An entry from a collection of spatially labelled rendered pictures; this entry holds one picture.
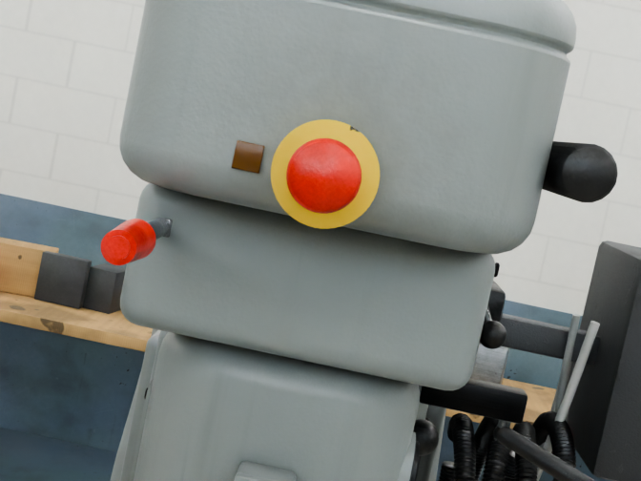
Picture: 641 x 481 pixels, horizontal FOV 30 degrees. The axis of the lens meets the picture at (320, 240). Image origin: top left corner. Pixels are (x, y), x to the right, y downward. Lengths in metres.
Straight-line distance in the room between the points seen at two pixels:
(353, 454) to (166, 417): 0.13
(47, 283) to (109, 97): 0.91
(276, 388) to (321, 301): 0.08
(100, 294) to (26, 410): 0.88
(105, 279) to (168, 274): 3.95
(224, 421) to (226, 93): 0.26
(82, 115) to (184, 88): 4.55
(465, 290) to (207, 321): 0.17
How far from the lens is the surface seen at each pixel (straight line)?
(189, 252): 0.78
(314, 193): 0.63
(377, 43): 0.68
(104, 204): 5.22
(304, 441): 0.83
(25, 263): 4.81
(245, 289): 0.78
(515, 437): 0.93
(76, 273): 4.73
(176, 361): 0.85
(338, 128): 0.66
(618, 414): 1.15
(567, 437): 1.18
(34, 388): 5.40
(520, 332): 1.21
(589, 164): 0.72
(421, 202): 0.68
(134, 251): 0.65
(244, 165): 0.68
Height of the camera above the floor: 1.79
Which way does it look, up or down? 6 degrees down
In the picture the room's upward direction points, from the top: 12 degrees clockwise
